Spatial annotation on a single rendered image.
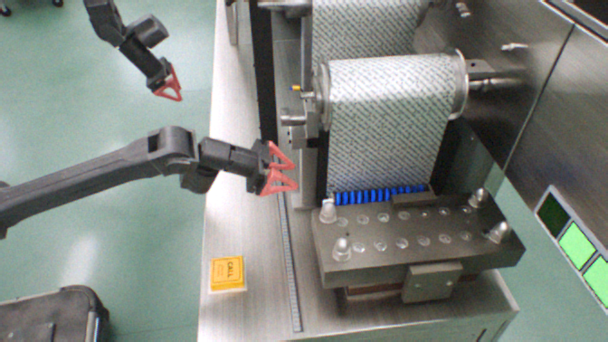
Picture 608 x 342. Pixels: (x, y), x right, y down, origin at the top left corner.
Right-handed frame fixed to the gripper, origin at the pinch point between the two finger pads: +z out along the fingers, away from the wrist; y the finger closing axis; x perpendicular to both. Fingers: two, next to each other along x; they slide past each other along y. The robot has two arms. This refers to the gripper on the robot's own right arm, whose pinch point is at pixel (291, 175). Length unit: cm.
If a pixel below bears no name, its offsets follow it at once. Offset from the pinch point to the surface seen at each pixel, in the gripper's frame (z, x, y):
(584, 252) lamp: 31, 27, 31
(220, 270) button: -7.2, -22.9, 10.1
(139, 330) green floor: -7, -127, -24
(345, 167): 9.5, 6.1, -0.1
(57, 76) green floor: -95, -178, -247
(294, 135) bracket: -0.6, 4.2, -8.5
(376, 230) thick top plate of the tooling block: 17.3, 1.9, 11.3
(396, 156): 18.2, 12.9, -0.3
